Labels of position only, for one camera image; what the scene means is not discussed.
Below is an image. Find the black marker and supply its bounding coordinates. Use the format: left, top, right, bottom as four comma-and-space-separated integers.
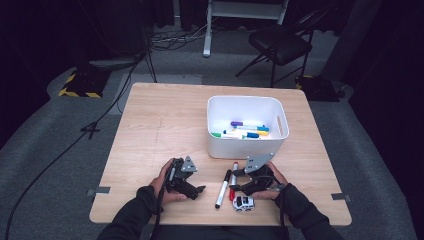
214, 169, 233, 210

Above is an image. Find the white plastic bin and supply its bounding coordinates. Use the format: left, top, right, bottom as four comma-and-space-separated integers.
206, 95, 290, 160

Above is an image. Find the long black floor cable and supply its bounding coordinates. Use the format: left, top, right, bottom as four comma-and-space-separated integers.
3, 49, 149, 240

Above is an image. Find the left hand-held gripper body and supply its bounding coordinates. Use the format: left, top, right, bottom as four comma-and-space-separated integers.
164, 155, 200, 195

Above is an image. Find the white metal stand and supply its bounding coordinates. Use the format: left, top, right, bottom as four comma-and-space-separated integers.
202, 0, 290, 58

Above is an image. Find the left hand-held gripper cable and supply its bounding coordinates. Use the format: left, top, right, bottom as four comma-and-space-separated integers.
151, 186, 166, 240

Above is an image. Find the yellow black striped base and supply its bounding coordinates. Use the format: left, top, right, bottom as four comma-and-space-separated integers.
58, 68, 112, 99
294, 74, 341, 103

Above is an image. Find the white toy police car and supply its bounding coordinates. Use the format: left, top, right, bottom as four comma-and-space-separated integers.
232, 195, 256, 213

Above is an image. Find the red marker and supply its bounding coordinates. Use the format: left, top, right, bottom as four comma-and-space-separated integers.
228, 161, 240, 202

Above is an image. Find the green marker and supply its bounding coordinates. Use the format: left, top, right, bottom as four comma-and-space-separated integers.
210, 132, 244, 140

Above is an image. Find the grey tape strip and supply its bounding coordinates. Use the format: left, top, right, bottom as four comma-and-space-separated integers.
330, 192, 352, 203
86, 186, 111, 197

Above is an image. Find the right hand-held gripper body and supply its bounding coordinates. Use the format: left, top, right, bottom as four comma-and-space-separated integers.
238, 152, 286, 197

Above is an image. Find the person's right hand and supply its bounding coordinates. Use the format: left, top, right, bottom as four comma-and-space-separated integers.
249, 160, 289, 201

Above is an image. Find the black folding chair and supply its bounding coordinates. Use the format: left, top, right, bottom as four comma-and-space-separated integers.
234, 7, 329, 88

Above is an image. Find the person's left hand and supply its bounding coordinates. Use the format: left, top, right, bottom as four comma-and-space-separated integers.
149, 158, 188, 205

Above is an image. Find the tangle of floor cables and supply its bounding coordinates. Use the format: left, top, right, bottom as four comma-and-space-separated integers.
148, 23, 209, 52

